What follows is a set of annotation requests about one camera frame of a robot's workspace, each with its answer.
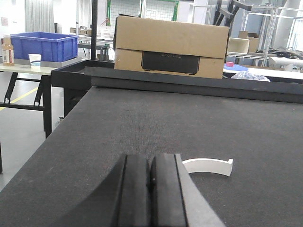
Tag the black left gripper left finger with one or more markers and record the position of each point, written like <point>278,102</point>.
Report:
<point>120,200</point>

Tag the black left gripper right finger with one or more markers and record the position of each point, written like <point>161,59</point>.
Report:
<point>175,199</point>

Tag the white curved pipe clamp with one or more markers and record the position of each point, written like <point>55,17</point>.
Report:
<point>209,165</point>

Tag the crumpled clear plastic bag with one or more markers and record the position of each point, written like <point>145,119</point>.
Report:
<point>246,75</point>

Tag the pink tape roll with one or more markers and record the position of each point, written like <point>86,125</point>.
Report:
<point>229,64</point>

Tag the large brown cardboard box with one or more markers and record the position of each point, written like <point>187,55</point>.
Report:
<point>170,47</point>

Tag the beige plastic tub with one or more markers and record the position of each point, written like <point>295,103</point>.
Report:
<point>238,45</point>

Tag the white paper cup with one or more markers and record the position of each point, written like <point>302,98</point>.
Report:
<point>35,60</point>

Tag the blue plastic crate on table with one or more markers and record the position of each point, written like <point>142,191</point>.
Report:
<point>52,47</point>

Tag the black vertical pole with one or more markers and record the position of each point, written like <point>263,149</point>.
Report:
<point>94,29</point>

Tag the amber drink bottle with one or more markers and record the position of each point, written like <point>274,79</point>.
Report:
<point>7,51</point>

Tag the black raised table frame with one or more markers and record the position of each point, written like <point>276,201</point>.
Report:
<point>82,75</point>

